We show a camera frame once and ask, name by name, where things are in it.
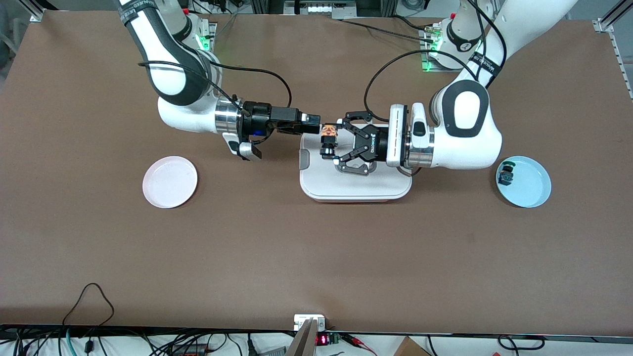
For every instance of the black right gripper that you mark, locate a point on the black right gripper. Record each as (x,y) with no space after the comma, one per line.
(258,117)

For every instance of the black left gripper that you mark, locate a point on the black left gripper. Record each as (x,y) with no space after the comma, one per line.
(372,144)

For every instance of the orange push button switch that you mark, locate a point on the orange push button switch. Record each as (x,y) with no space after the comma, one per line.
(329,146)

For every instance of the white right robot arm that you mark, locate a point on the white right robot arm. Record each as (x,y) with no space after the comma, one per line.
(168,79)

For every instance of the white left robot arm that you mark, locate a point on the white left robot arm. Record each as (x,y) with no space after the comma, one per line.
(467,111)

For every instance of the grey metal control box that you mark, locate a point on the grey metal control box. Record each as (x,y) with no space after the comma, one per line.
(321,9)

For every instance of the pink round plate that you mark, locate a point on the pink round plate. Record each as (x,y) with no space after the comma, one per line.
(169,182)

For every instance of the light blue round plate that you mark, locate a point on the light blue round plate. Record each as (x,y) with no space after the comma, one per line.
(531,188)

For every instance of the red digit display module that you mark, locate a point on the red digit display module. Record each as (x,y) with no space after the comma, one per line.
(322,339)

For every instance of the grey aluminium profile beam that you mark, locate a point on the grey aluminium profile beam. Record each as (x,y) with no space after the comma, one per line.
(301,343)

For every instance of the brown cardboard box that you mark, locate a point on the brown cardboard box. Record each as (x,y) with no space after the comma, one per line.
(410,348)

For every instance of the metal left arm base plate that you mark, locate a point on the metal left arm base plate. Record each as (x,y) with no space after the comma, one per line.
(426,59)

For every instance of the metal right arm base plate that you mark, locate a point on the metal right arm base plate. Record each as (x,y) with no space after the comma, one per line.
(211,29)

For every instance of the green push button switch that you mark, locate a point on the green push button switch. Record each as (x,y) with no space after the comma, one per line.
(506,174)

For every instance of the small white mount block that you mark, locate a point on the small white mount block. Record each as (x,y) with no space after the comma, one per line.
(302,319)

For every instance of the perforated metal table rail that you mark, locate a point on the perforated metal table rail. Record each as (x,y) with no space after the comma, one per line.
(622,64)

